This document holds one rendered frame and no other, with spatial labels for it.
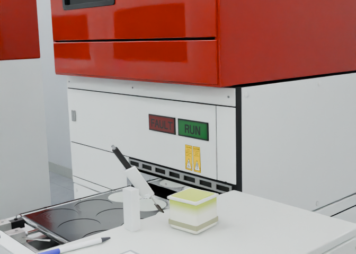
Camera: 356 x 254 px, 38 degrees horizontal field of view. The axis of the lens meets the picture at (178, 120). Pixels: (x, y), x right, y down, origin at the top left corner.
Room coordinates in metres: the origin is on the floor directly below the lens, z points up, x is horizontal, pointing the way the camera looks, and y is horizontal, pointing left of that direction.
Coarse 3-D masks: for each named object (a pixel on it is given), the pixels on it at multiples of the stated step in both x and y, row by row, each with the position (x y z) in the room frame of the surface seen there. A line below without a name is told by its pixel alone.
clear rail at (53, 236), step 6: (18, 216) 1.26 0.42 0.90; (24, 222) 1.23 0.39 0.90; (30, 222) 1.21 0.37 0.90; (36, 228) 1.18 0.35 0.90; (42, 228) 1.17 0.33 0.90; (48, 234) 1.14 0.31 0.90; (54, 234) 1.13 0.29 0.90; (54, 240) 1.12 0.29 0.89; (60, 240) 1.10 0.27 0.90; (66, 240) 1.09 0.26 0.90
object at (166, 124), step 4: (152, 116) 1.48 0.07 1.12; (156, 116) 1.46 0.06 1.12; (152, 120) 1.48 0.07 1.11; (156, 120) 1.46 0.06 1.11; (160, 120) 1.45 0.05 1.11; (164, 120) 1.43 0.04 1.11; (168, 120) 1.42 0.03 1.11; (172, 120) 1.41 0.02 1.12; (152, 124) 1.48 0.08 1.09; (156, 124) 1.46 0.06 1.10; (160, 124) 1.45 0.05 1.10; (164, 124) 1.43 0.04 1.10; (168, 124) 1.42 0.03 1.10; (172, 124) 1.41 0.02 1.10; (152, 128) 1.48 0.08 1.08; (156, 128) 1.46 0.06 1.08; (160, 128) 1.45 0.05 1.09; (164, 128) 1.43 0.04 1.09; (168, 128) 1.42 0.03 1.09; (172, 128) 1.41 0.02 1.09; (172, 132) 1.41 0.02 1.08
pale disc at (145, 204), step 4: (140, 200) 1.36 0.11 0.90; (144, 200) 1.36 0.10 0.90; (148, 200) 1.36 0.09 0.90; (152, 200) 1.36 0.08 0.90; (156, 200) 1.36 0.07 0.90; (160, 200) 1.36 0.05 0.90; (140, 204) 1.33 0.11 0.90; (144, 204) 1.33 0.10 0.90; (148, 204) 1.33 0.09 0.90; (152, 204) 1.33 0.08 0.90; (160, 204) 1.33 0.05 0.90; (164, 204) 1.33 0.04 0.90; (140, 208) 1.30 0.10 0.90; (144, 208) 1.30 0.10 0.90; (148, 208) 1.30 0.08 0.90; (152, 208) 1.30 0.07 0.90; (156, 208) 1.30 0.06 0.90
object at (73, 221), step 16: (112, 192) 1.45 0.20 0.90; (64, 208) 1.32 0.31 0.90; (80, 208) 1.32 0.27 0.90; (96, 208) 1.31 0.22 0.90; (112, 208) 1.31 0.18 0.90; (48, 224) 1.20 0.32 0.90; (64, 224) 1.20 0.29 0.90; (80, 224) 1.20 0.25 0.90; (96, 224) 1.19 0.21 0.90; (112, 224) 1.19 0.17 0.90
